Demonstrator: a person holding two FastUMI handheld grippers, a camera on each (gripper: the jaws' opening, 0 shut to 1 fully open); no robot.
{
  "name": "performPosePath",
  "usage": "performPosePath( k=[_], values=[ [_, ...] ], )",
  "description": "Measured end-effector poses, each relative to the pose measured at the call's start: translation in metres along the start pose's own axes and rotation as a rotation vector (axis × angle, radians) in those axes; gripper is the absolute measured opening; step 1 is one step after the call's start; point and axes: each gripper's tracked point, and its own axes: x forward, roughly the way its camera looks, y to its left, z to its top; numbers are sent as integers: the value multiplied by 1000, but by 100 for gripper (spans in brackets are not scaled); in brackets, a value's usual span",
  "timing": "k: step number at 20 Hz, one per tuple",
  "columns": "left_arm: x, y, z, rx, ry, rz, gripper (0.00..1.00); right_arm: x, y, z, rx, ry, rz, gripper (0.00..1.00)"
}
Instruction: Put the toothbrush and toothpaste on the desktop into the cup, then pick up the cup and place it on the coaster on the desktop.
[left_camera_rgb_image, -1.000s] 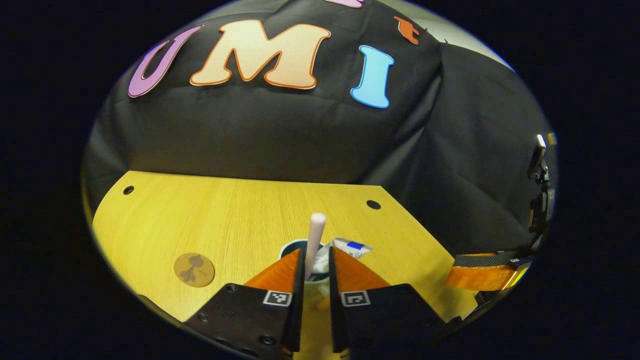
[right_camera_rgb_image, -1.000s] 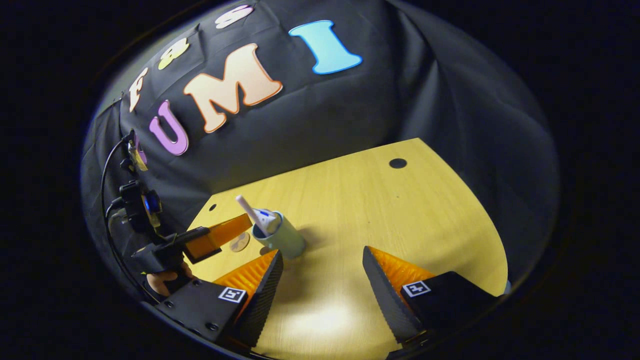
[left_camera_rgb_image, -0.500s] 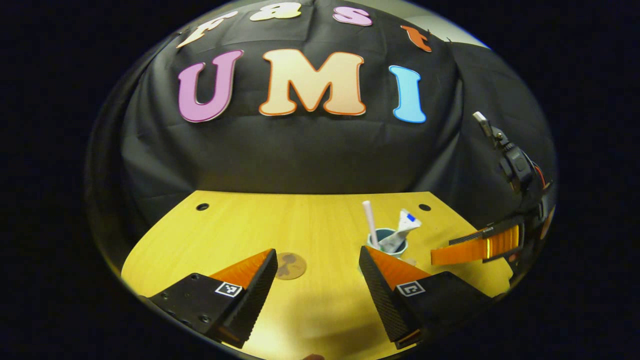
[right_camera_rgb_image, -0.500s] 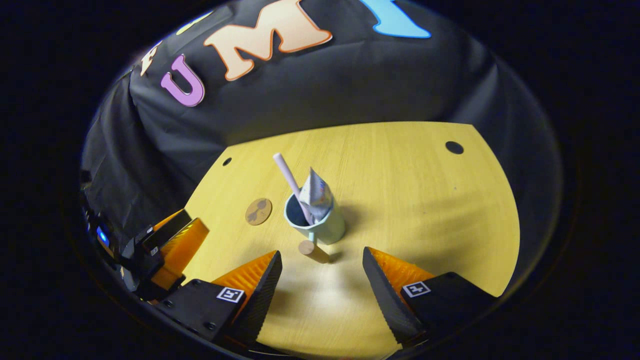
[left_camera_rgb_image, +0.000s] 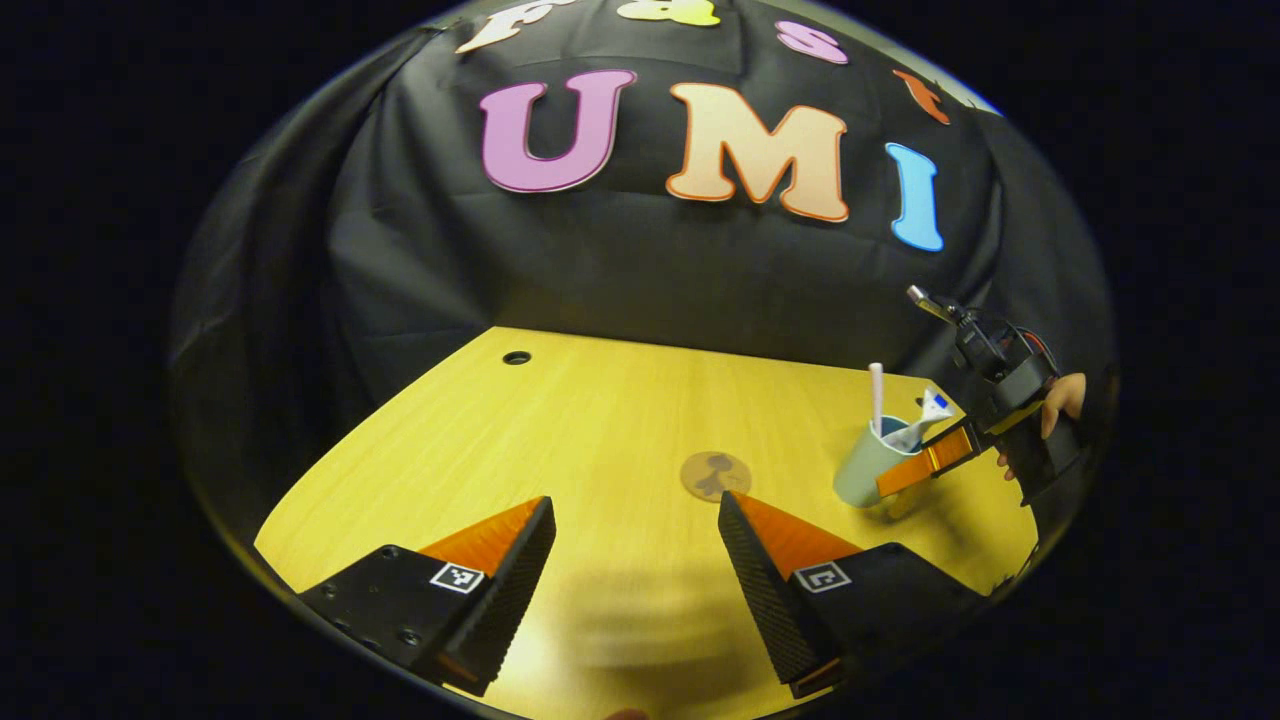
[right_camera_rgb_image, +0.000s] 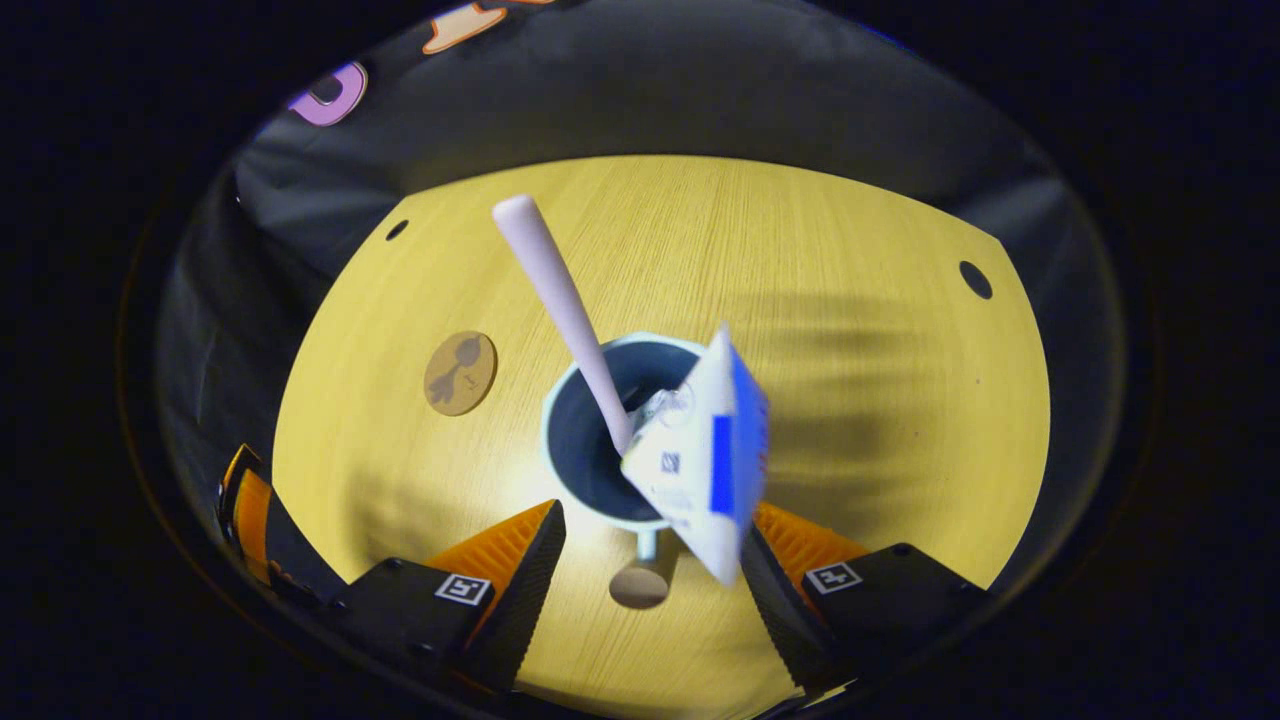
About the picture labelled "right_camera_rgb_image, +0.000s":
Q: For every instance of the white toothpaste tube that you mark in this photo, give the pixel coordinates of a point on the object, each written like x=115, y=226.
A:
x=700, y=470

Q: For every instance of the round brown coaster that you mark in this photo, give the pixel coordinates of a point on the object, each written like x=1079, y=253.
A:
x=460, y=373

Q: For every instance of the wooden desktop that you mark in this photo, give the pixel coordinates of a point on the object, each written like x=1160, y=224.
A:
x=850, y=300

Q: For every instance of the white toothbrush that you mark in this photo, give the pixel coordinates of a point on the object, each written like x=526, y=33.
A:
x=560, y=290

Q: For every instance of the black backdrop cloth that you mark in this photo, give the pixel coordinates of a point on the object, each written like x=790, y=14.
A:
x=700, y=100

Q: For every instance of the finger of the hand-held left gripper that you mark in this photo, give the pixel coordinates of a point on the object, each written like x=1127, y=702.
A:
x=250, y=510

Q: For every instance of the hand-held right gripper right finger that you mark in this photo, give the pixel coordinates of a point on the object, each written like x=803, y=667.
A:
x=790, y=630

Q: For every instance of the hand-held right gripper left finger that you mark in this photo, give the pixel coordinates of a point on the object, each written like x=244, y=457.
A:
x=525, y=600

